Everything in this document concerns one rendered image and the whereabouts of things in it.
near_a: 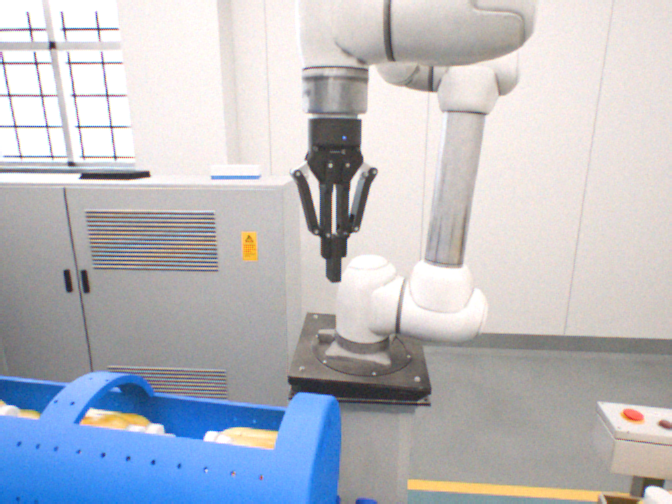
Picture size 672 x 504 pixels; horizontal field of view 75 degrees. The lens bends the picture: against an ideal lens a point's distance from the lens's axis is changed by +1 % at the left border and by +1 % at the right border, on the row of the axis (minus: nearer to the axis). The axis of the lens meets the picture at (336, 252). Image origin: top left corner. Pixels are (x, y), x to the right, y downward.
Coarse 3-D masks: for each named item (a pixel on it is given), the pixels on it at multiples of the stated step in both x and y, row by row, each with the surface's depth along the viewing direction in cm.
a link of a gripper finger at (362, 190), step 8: (376, 168) 63; (368, 176) 63; (360, 184) 64; (368, 184) 63; (360, 192) 64; (368, 192) 64; (360, 200) 64; (352, 208) 65; (360, 208) 64; (352, 216) 66; (360, 216) 64; (352, 224) 64; (360, 224) 65
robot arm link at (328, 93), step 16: (304, 80) 57; (320, 80) 55; (336, 80) 55; (352, 80) 55; (368, 80) 58; (304, 96) 59; (320, 96) 56; (336, 96) 55; (352, 96) 56; (304, 112) 59; (320, 112) 57; (336, 112) 56; (352, 112) 57
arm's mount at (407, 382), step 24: (312, 336) 132; (408, 336) 134; (312, 360) 120; (336, 360) 120; (408, 360) 121; (312, 384) 112; (336, 384) 112; (360, 384) 111; (384, 384) 111; (408, 384) 111
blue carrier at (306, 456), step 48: (0, 384) 101; (48, 384) 98; (96, 384) 79; (144, 384) 90; (0, 432) 72; (48, 432) 71; (96, 432) 70; (192, 432) 93; (288, 432) 67; (336, 432) 81; (0, 480) 69; (48, 480) 68; (96, 480) 67; (144, 480) 66; (192, 480) 65; (240, 480) 64; (288, 480) 63; (336, 480) 84
